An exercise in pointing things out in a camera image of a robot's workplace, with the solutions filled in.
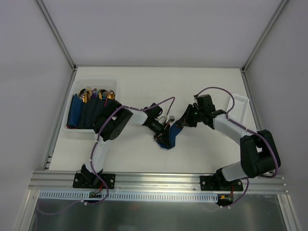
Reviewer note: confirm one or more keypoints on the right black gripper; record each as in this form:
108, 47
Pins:
186, 118

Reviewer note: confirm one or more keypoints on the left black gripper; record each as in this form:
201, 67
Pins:
162, 135

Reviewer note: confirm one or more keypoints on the blue paper napkin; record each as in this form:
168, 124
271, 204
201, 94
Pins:
174, 132

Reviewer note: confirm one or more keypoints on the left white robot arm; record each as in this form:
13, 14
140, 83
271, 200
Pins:
108, 125

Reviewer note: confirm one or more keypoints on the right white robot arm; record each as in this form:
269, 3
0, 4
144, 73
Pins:
258, 152

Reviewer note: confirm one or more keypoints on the rolled napkin bundles with cutlery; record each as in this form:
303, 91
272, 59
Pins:
85, 106

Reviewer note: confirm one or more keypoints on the white perforated utensil tray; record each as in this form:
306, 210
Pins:
238, 112

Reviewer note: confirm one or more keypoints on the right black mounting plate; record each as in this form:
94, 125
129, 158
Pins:
218, 183

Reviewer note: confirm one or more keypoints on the black mounting plate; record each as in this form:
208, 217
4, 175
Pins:
108, 179
218, 183

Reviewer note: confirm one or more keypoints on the white plastic bin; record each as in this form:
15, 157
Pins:
79, 85

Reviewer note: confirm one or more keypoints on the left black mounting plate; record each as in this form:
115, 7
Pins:
108, 179

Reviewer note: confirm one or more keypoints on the white slotted cable duct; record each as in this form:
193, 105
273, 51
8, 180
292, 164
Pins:
129, 196

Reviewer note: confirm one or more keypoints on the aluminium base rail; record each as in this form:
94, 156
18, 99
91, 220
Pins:
152, 182

